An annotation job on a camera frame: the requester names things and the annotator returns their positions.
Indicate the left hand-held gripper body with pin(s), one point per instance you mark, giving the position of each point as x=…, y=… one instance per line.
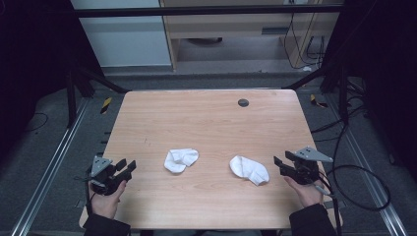
x=101, y=167

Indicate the yellow black striped tape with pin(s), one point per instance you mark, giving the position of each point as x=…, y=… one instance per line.
x=316, y=101
x=106, y=105

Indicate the white cabinet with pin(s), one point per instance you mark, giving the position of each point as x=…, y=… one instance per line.
x=124, y=42

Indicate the white sock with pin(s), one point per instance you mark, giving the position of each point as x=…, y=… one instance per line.
x=249, y=169
x=180, y=159

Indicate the grey tape piece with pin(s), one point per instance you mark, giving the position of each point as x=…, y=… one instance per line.
x=341, y=204
x=80, y=204

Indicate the black curtain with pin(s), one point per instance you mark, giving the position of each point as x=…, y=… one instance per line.
x=32, y=49
x=380, y=49

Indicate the black horizontal bar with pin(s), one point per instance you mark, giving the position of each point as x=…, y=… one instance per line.
x=203, y=11

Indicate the person's left hand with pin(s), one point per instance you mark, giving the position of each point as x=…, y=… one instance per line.
x=105, y=205

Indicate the black metal stand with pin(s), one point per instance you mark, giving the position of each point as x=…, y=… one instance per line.
x=71, y=101
x=343, y=98

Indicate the aluminium floor rail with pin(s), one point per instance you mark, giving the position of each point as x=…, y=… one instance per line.
x=49, y=170
x=367, y=170

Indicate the person's right hand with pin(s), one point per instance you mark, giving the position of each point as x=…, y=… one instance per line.
x=308, y=195

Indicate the grey table grommet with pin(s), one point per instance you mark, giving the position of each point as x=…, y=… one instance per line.
x=243, y=103

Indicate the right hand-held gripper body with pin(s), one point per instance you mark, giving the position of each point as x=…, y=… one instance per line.
x=306, y=167

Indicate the light wooden desk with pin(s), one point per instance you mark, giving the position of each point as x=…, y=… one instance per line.
x=229, y=24

